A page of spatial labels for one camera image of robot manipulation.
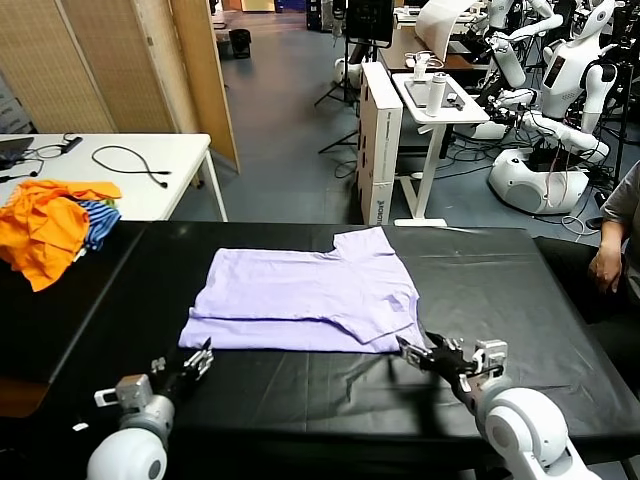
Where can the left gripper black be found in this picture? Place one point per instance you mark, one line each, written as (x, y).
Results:
(172, 382)

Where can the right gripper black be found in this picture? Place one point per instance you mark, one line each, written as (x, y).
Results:
(452, 365)

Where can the lavender t-shirt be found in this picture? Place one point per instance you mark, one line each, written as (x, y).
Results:
(300, 280)

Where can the person's bare forearm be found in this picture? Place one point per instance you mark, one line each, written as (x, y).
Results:
(612, 235)

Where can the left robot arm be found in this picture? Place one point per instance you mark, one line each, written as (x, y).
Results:
(125, 450)

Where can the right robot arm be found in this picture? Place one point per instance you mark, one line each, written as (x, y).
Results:
(525, 430)

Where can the person's bare hand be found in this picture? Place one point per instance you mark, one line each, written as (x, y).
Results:
(607, 267)

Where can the black plastic table cover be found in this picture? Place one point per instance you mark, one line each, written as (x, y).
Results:
(500, 300)

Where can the black side table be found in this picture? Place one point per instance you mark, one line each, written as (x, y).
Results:
(45, 340)

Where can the person's black trousers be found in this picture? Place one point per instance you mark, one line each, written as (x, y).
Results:
(565, 280)

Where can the blue striped garment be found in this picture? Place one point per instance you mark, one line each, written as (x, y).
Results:
(102, 222)

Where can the yellow green garment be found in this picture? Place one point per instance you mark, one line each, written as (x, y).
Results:
(111, 202)

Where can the white humanoid robot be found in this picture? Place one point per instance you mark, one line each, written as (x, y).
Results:
(520, 185)
(510, 65)

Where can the orange garment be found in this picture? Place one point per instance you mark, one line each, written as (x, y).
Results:
(40, 230)

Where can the tall white cardboard box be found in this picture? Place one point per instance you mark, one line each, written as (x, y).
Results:
(387, 150)

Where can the white table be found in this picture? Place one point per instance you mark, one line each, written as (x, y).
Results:
(125, 145)

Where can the black tripod stand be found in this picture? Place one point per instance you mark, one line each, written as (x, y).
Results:
(346, 70)
(340, 141)

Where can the white standing desk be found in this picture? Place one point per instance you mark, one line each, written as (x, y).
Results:
(470, 112)

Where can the small black device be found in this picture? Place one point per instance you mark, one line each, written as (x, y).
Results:
(452, 98)

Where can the white water bottle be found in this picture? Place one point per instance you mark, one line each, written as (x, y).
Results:
(436, 95)

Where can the grey tablet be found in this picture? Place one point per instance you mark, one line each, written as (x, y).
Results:
(417, 92)

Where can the dark laptop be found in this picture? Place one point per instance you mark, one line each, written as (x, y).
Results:
(12, 147)

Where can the white rounded machine base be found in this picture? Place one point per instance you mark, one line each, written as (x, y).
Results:
(350, 70)

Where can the brown wooden desk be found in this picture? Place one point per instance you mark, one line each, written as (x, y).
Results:
(400, 50)

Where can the wooden folding screen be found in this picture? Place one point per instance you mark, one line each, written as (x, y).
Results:
(100, 60)

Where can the black bin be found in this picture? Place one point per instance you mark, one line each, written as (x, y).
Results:
(240, 44)

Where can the white curved panel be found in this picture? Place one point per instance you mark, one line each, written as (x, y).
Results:
(437, 25)

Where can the black monitor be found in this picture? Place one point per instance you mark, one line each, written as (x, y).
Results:
(367, 17)

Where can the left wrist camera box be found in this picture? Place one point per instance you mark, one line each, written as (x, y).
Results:
(130, 390)

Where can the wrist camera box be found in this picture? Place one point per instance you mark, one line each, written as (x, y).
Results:
(130, 390)
(492, 352)

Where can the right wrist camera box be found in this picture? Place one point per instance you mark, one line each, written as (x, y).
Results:
(492, 352)

